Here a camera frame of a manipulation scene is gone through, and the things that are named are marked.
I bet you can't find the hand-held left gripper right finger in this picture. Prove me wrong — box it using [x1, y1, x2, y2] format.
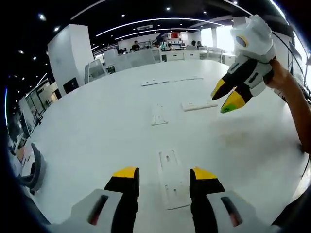
[189, 167, 280, 233]

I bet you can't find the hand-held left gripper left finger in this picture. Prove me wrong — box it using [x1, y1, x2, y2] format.
[48, 166, 140, 233]

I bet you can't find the long white socket holder plate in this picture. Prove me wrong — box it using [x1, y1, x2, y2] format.
[158, 149, 192, 211]

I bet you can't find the white socket holder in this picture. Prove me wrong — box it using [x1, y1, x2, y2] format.
[181, 101, 219, 112]

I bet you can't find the short white socket holder plate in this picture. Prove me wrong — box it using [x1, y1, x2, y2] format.
[151, 103, 169, 126]

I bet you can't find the person's right hand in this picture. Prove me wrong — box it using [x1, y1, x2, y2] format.
[266, 58, 292, 90]

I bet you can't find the long white plastic strip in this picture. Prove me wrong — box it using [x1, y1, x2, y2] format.
[141, 79, 176, 87]

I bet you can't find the grey office chair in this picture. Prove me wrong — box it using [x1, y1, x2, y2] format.
[20, 143, 47, 195]

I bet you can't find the frosted desk partition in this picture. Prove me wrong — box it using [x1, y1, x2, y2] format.
[116, 50, 156, 70]

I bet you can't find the small black screen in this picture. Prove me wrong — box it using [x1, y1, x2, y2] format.
[63, 77, 80, 95]

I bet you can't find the white mesh office chair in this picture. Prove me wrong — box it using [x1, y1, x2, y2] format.
[84, 59, 108, 83]

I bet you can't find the white square pillar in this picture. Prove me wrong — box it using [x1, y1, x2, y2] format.
[47, 23, 95, 97]

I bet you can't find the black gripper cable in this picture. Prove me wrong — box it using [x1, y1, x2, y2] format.
[271, 31, 311, 182]

